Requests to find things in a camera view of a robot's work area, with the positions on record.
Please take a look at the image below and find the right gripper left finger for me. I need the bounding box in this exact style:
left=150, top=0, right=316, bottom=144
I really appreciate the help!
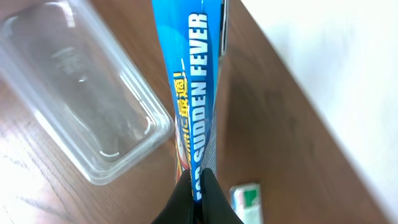
left=152, top=170, right=193, bottom=224

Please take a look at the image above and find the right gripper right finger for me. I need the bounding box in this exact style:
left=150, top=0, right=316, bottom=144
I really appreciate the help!
left=201, top=168, right=243, bottom=224

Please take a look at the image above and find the clear plastic container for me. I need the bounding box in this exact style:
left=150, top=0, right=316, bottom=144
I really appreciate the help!
left=1, top=0, right=173, bottom=185

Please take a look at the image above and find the blue fever patch box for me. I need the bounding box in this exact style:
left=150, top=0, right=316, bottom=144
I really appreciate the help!
left=152, top=0, right=229, bottom=203

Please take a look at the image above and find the white green medicine box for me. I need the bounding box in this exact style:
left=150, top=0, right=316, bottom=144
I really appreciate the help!
left=229, top=183, right=264, bottom=224

